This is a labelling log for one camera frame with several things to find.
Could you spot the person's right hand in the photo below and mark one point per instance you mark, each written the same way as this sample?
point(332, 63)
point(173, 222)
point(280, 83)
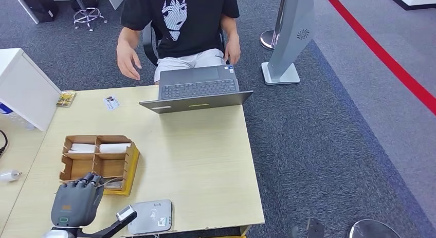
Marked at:
point(126, 61)

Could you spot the person's left hand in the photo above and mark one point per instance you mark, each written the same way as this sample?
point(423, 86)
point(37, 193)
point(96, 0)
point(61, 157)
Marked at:
point(232, 52)

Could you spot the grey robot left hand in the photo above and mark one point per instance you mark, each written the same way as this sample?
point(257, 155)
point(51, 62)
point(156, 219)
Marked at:
point(76, 202)

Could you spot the white ID card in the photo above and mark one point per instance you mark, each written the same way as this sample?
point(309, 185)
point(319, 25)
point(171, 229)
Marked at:
point(111, 103)

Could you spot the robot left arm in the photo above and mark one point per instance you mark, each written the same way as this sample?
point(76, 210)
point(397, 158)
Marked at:
point(56, 234)

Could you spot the person's right forearm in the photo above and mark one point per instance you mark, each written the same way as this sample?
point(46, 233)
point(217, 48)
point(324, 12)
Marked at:
point(128, 37)

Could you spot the person's left forearm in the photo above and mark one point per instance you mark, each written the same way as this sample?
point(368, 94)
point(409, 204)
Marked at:
point(230, 28)

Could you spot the person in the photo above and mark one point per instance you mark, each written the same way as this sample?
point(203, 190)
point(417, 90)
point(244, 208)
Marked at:
point(190, 35)

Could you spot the wooden card organizer box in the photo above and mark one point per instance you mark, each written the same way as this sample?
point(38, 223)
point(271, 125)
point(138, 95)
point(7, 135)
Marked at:
point(105, 166)

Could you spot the white card stack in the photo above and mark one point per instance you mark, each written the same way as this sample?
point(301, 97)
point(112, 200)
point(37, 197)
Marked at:
point(114, 148)
point(81, 148)

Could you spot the grey card reader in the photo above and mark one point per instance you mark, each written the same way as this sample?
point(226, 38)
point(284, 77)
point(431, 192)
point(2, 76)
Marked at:
point(153, 216)

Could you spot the grey laptop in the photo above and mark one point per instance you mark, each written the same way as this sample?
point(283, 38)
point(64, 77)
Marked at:
point(197, 88)

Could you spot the grey kiosk stand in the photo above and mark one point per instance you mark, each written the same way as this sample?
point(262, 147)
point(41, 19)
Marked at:
point(289, 35)

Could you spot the chrome stool base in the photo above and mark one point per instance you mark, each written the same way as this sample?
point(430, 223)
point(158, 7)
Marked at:
point(79, 3)

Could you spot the black bag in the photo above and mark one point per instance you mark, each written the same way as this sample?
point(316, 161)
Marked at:
point(39, 5)

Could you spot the water bottle blue label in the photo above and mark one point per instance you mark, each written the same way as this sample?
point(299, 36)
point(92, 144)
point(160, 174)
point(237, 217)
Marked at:
point(15, 118)

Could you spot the white cabinet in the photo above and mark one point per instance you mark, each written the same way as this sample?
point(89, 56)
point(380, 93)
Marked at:
point(25, 90)

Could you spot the white desk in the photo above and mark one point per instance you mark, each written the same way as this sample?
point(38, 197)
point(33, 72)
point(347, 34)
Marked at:
point(20, 1)

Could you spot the red floor tape strip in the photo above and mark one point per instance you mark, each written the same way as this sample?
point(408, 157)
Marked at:
point(374, 47)

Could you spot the black flat plate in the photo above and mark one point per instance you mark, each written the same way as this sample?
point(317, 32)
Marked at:
point(315, 228)

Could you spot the round chrome base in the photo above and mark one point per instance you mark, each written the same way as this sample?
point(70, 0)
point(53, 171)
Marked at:
point(373, 230)

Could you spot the chrome stanchion post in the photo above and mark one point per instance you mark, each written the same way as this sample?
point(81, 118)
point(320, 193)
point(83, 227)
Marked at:
point(268, 40)

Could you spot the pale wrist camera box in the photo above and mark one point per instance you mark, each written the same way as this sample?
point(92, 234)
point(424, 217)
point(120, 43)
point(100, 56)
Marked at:
point(125, 212)

